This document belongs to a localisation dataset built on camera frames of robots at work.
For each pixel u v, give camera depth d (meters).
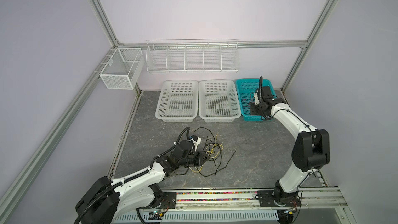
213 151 0.83
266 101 0.67
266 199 0.74
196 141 0.75
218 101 1.13
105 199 0.40
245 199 0.75
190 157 0.69
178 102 1.12
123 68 1.02
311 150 0.47
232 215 1.58
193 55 0.99
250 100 0.99
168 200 0.74
